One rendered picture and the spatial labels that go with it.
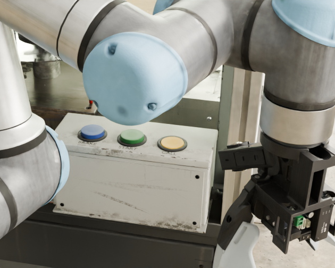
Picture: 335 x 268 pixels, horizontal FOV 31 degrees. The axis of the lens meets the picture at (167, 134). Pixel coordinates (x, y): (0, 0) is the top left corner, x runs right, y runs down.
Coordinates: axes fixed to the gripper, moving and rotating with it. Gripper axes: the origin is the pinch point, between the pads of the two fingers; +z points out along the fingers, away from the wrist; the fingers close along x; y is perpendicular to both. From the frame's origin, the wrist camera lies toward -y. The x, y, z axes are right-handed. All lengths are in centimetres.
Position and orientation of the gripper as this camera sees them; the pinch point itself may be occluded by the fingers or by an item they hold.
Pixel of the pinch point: (262, 265)
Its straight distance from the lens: 76.5
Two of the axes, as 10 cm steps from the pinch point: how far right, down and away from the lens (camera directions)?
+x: 8.8, -2.2, 4.2
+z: -0.3, 8.7, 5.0
